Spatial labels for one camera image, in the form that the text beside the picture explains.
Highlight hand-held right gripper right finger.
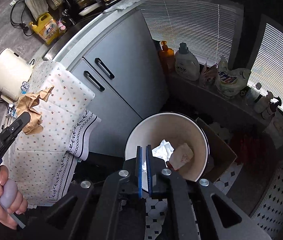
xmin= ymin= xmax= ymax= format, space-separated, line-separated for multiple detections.
xmin=145 ymin=144 xmax=272 ymax=240

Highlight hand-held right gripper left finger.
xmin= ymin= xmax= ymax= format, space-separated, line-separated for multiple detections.
xmin=45 ymin=145 xmax=145 ymax=240

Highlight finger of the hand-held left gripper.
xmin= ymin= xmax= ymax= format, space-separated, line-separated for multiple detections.
xmin=0 ymin=112 xmax=31 ymax=143

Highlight brown paper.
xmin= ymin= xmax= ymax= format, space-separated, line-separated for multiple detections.
xmin=16 ymin=86 xmax=55 ymax=135

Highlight white paper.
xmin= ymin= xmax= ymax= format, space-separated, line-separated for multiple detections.
xmin=143 ymin=139 xmax=175 ymax=174

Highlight beige paper packet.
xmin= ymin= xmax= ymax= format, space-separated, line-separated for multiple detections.
xmin=169 ymin=143 xmax=194 ymax=169

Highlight white trash bin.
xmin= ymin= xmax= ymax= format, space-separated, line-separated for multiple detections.
xmin=125 ymin=112 xmax=209 ymax=193

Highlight dotted white tablecloth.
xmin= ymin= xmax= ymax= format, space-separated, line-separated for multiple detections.
xmin=3 ymin=60 xmax=102 ymax=207

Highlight white cylindrical appliance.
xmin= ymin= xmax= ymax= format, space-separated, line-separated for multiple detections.
xmin=0 ymin=48 xmax=34 ymax=103

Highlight cardboard box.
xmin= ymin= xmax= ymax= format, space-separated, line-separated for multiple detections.
xmin=195 ymin=117 xmax=238 ymax=183

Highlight grey sink cabinet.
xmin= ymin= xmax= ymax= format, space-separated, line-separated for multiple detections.
xmin=43 ymin=9 xmax=170 ymax=159

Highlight dark red cloth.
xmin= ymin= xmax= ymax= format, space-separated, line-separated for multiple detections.
xmin=231 ymin=132 xmax=257 ymax=160

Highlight yellow detergent bottle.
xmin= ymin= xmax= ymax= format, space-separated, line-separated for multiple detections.
xmin=29 ymin=13 xmax=60 ymax=45

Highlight small pink bottle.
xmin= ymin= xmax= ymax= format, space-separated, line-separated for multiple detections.
xmin=56 ymin=18 xmax=67 ymax=32

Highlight white laundry detergent bottle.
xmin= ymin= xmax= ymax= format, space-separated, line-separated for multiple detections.
xmin=174 ymin=42 xmax=200 ymax=80

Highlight red and white sachets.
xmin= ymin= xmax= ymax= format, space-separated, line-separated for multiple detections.
xmin=199 ymin=60 xmax=218 ymax=88

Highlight orange bottle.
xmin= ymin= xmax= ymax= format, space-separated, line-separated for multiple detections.
xmin=158 ymin=41 xmax=175 ymax=74

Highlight detergent refill bag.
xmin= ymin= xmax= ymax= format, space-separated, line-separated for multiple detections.
xmin=216 ymin=56 xmax=251 ymax=99

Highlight chrome faucet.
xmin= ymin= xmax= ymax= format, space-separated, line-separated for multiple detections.
xmin=62 ymin=0 xmax=78 ymax=27

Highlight clear bottle white cap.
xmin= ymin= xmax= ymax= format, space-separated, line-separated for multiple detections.
xmin=246 ymin=82 xmax=262 ymax=105

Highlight white patterned floor mat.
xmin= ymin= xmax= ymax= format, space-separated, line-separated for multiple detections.
xmin=250 ymin=166 xmax=283 ymax=233

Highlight brown pump bottle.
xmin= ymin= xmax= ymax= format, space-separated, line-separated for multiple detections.
xmin=261 ymin=97 xmax=282 ymax=119

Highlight steel pot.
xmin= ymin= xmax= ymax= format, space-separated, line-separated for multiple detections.
xmin=75 ymin=0 xmax=102 ymax=10

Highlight wide window blind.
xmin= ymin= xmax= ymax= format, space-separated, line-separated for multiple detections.
xmin=138 ymin=0 xmax=243 ymax=65

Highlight narrow window blind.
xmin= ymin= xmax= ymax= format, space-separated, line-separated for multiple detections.
xmin=246 ymin=22 xmax=283 ymax=123

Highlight white towel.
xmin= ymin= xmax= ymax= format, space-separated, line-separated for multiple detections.
xmin=105 ymin=0 xmax=154 ymax=13

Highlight coiled black cable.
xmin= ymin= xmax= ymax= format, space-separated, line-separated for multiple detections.
xmin=10 ymin=0 xmax=33 ymax=37

